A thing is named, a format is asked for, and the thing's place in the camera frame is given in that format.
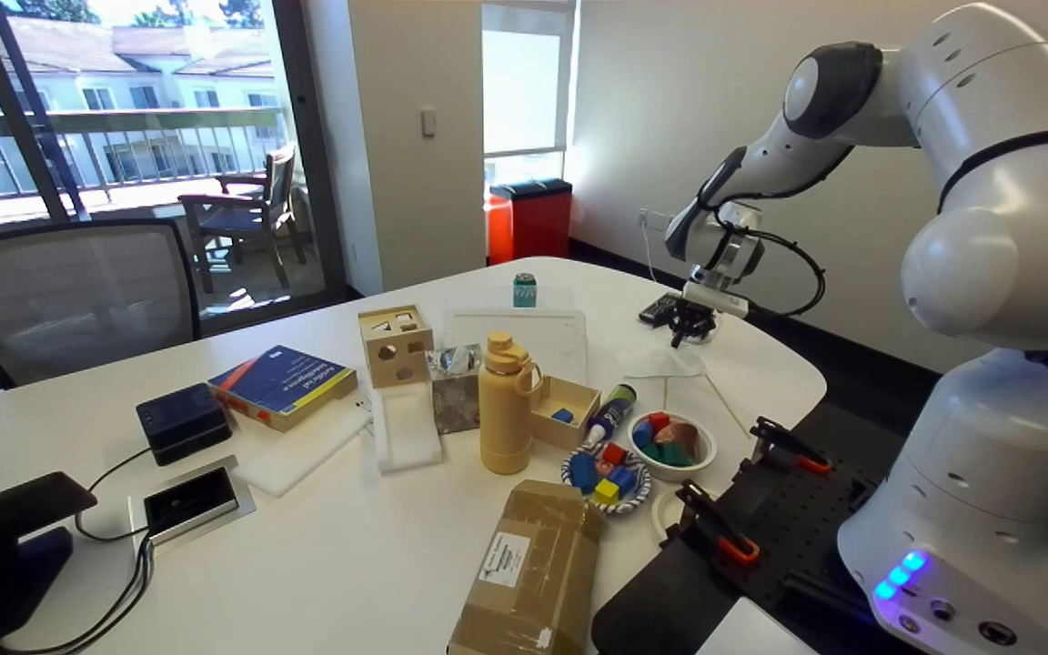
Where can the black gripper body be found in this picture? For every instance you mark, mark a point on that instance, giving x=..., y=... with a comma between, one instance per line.
x=694, y=313

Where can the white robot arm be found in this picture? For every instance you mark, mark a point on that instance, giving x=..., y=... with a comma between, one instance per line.
x=1009, y=242

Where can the black remote control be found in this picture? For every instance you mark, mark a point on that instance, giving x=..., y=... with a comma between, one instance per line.
x=657, y=311

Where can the dark red wooden block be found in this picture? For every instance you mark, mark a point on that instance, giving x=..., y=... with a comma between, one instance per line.
x=684, y=433

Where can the blue green marker bottle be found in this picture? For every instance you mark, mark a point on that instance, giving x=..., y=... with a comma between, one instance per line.
x=611, y=412

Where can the blue block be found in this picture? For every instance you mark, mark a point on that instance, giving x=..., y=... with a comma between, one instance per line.
x=628, y=478
x=582, y=469
x=642, y=439

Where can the open wooden box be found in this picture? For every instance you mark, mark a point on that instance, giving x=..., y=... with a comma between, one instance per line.
x=582, y=401

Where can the green block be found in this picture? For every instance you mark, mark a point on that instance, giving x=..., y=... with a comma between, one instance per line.
x=673, y=455

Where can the white bowl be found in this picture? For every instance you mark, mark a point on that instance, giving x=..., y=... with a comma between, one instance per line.
x=704, y=458

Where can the small blue cube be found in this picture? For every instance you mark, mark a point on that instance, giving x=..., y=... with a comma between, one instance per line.
x=562, y=417

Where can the black orange clamp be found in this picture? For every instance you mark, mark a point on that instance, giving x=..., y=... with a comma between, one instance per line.
x=792, y=445
x=717, y=525

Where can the small teal container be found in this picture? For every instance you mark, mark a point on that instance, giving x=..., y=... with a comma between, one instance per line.
x=525, y=287

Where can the blue patterned paper plate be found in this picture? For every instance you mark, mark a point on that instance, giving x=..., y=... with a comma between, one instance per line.
x=637, y=501

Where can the yellow block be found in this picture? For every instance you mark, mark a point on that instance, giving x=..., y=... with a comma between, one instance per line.
x=605, y=491

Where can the red bin black lid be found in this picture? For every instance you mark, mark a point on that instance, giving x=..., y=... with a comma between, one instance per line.
x=542, y=219

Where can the white round lid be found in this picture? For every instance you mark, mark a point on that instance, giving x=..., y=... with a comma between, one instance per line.
x=667, y=516

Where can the yellow mustard bottle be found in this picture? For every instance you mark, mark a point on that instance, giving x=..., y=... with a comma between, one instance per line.
x=507, y=405

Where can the orange bin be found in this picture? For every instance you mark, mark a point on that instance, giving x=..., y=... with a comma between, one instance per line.
x=499, y=229

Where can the brown cardboard box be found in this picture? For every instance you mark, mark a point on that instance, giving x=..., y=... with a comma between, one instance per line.
x=536, y=567

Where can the wooden shape sorter cube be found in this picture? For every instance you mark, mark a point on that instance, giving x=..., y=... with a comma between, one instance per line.
x=395, y=347

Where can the white cutting board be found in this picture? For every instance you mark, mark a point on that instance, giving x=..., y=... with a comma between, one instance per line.
x=308, y=455

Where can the blue orange book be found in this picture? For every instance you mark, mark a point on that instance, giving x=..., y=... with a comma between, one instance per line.
x=290, y=383

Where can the dark patio chair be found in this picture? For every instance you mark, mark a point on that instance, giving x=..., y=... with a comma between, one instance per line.
x=245, y=219

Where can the small black box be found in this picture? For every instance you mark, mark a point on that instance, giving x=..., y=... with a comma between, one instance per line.
x=183, y=419

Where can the table power outlet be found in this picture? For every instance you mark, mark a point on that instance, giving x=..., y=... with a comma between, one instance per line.
x=192, y=501

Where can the grey mesh office chair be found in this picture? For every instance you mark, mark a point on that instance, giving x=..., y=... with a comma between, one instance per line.
x=64, y=296

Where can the black tablet stand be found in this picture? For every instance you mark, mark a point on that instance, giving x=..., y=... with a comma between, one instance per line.
x=0, y=548

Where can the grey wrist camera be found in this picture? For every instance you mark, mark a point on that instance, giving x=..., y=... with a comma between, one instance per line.
x=734, y=257

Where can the black robot mount plate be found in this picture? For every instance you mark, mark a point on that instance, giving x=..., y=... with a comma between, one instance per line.
x=781, y=532

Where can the white light switch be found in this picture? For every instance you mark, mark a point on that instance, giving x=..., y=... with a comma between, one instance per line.
x=427, y=120

